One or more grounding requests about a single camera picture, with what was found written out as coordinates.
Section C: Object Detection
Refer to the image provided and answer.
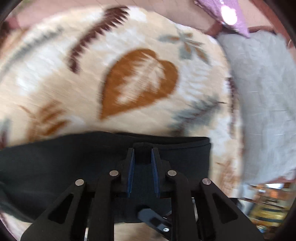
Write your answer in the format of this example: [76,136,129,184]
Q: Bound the pink quilted bed sheet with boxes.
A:
[4,0,278,38]

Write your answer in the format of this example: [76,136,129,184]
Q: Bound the purple floral pillow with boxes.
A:
[194,0,249,38]

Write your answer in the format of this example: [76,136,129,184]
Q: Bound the black pants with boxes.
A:
[1,132,211,223]

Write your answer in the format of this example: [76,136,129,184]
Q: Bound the grey quilted blanket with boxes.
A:
[217,31,295,184]

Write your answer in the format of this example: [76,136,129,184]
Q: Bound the leaf-patterned plush blanket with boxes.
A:
[0,5,246,241]

